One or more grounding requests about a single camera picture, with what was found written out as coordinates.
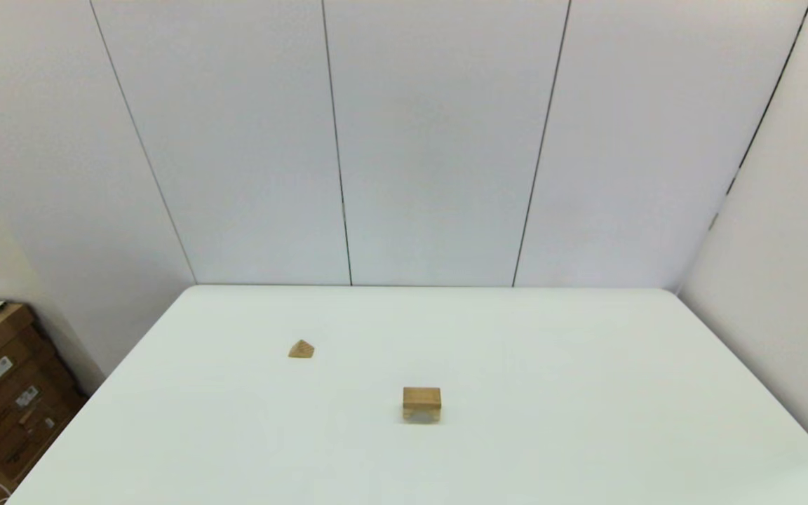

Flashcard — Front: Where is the rectangular wooden building block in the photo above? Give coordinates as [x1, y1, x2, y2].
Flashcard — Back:
[403, 387, 442, 411]

